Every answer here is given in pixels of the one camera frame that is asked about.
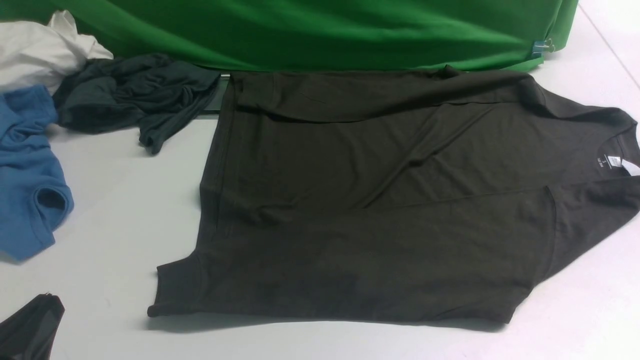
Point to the dark gray long-sleeve top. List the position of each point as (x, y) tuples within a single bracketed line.
[(398, 196)]

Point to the green backdrop cloth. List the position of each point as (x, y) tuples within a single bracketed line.
[(319, 35)]

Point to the dark teal crumpled garment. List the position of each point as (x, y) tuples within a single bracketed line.
[(153, 92)]

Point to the blue binder clip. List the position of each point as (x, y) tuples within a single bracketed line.
[(541, 48)]

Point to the blue t-shirt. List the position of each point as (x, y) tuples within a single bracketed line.
[(34, 197)]

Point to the white crumpled garment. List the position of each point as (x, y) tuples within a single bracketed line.
[(35, 54)]

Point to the black garment at corner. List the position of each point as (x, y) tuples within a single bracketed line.
[(29, 333)]

